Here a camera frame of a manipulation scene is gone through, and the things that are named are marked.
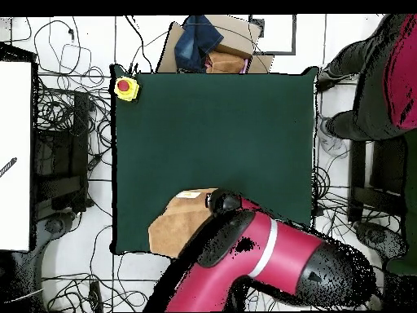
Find tan terry towel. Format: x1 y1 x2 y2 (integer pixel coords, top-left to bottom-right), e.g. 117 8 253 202
147 187 220 259

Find dark green table cloth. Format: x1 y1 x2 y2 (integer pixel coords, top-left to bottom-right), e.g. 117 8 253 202
109 64 321 257

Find orange folded cloth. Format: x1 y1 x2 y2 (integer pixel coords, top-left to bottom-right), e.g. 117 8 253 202
205 50 250 75

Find yellow emergency stop button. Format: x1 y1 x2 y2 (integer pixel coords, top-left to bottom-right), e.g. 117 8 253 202
113 76 140 102

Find black floor stand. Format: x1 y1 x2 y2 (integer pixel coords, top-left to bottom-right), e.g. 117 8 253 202
347 138 408 224
32 90 90 213

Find blue denim jeans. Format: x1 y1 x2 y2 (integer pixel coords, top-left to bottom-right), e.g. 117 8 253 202
173 14 225 73

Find brown cardboard box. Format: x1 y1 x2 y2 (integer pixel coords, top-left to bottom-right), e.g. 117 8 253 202
155 14 275 75

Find black floor base foot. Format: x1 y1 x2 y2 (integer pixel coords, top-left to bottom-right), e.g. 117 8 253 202
353 220 410 263
35 210 77 252

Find striped black rod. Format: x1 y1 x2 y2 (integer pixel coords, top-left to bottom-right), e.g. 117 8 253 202
0 156 18 179

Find person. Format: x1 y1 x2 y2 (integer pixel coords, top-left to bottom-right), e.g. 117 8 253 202
314 13 417 158

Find tangled black floor cables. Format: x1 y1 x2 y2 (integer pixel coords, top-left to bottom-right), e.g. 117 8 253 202
9 15 164 313
310 162 392 255

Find thin black rectangular frame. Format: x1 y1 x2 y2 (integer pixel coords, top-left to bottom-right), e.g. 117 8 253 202
248 14 297 55

